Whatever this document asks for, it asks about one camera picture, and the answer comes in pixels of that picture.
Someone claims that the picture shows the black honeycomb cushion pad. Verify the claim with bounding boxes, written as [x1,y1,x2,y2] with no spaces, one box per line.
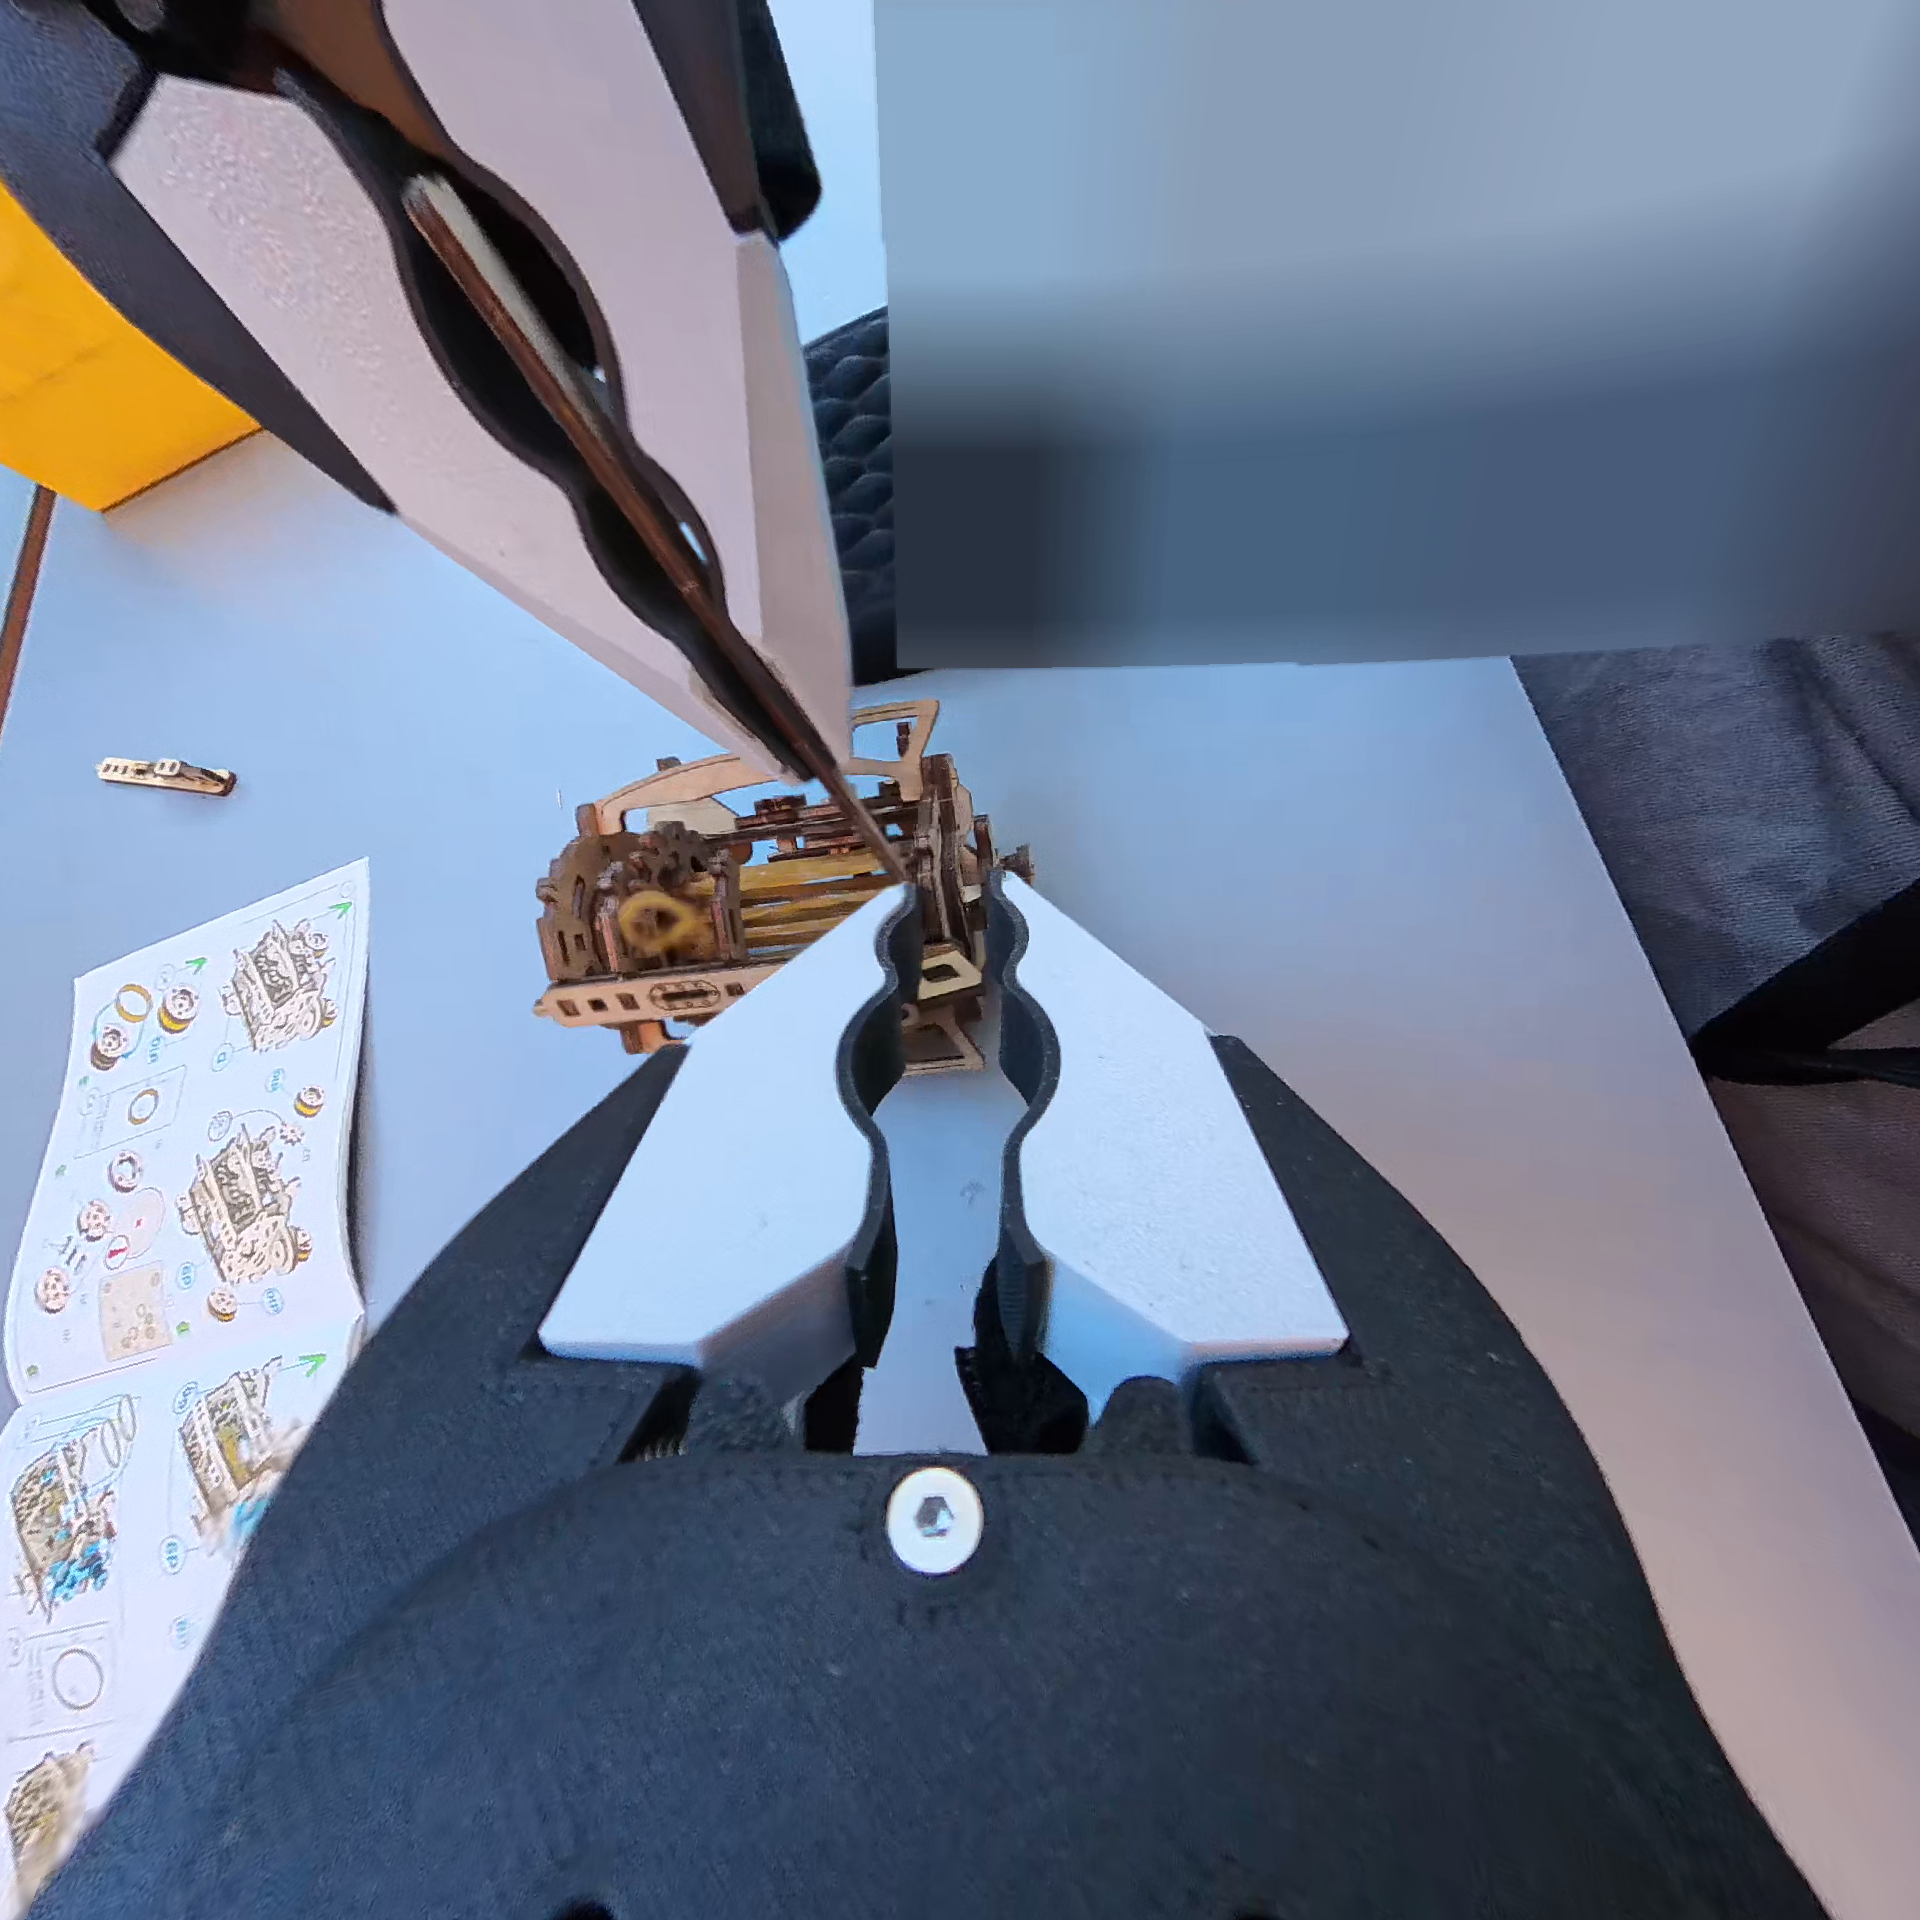
[798,306,901,687]

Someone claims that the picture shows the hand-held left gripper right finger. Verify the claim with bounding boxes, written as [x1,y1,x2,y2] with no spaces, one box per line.
[978,877,1356,1396]

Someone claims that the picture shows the black chair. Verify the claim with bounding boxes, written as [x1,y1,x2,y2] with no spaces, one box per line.
[1692,929,1920,1092]

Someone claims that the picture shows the printed instruction sheet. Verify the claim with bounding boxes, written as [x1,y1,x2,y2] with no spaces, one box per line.
[0,856,374,1920]

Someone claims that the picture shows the dark grey cloth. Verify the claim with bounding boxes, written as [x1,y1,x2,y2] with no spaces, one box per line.
[1511,631,1920,1043]

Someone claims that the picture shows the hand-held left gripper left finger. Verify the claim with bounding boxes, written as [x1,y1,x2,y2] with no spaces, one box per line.
[536,883,920,1387]

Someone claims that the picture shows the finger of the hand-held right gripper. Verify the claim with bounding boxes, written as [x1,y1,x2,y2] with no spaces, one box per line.
[306,0,858,743]
[107,67,845,784]

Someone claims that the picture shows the wooden mechanical model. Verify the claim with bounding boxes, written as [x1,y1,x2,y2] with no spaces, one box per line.
[531,696,1040,1079]

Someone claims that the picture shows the yellow plastic bin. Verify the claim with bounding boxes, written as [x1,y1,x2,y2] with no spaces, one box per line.
[0,178,266,517]

